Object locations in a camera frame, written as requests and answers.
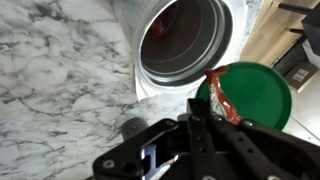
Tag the green plastic lid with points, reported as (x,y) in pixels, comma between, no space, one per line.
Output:
(258,92)

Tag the white blue canister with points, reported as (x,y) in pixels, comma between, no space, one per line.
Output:
(174,41)

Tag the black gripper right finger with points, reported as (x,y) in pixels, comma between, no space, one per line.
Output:
(268,153)

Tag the red ketchup packet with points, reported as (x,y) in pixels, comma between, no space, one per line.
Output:
(219,103)

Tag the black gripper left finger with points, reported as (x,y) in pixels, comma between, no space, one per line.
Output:
(186,141)

